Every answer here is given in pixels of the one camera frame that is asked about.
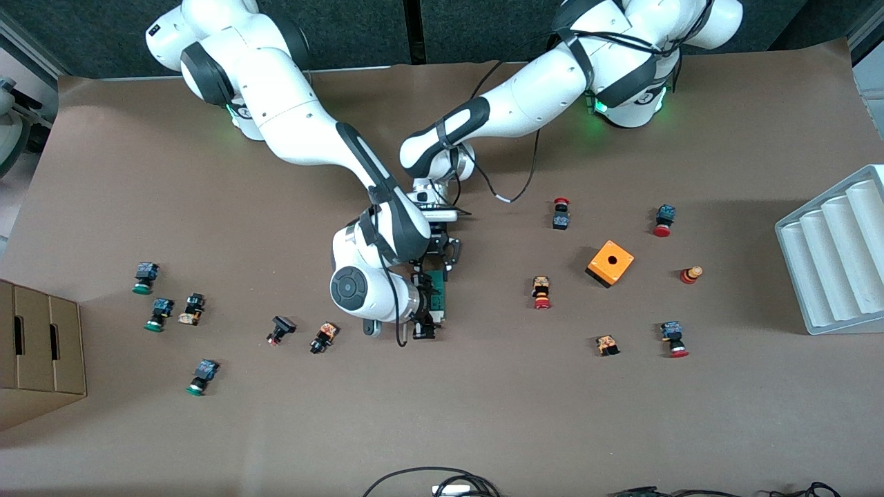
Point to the black vertical post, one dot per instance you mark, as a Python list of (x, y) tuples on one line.
[(413, 27)]

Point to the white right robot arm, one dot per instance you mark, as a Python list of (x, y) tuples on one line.
[(290, 117)]

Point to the black pushbutton with white-orange block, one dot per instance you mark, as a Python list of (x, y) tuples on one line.
[(192, 308)]

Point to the red mushroom button orange block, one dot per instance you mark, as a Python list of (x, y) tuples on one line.
[(541, 292)]

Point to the black square pushbutton red tip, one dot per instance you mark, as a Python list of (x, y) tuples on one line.
[(280, 330)]

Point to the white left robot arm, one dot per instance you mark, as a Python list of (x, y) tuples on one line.
[(545, 90)]

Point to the orange contact block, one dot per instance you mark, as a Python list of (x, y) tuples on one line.
[(608, 344)]

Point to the small red pushbutton blue block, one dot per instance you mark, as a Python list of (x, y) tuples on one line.
[(561, 214)]

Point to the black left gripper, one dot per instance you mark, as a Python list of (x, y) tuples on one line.
[(438, 244)]

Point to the orange button enclosure box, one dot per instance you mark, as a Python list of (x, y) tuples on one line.
[(610, 264)]

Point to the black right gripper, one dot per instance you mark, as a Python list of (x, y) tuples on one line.
[(423, 301)]

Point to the brown cardboard box with slots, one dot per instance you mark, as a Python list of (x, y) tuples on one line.
[(34, 345)]

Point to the red mushroom button blue block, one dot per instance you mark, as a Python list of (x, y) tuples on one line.
[(664, 221), (673, 339)]

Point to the green circuit board module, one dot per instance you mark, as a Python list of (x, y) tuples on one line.
[(443, 298)]

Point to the green pushbutton with blue block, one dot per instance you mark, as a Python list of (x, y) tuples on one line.
[(159, 314), (202, 377), (145, 277)]

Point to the black pushbutton with orange block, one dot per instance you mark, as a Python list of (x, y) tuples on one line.
[(323, 337)]

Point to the white round background device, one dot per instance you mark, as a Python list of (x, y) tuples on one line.
[(10, 131)]

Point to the red yellow button head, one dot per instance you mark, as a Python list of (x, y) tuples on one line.
[(690, 274)]

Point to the light grey ribbed tray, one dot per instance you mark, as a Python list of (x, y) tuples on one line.
[(829, 262)]

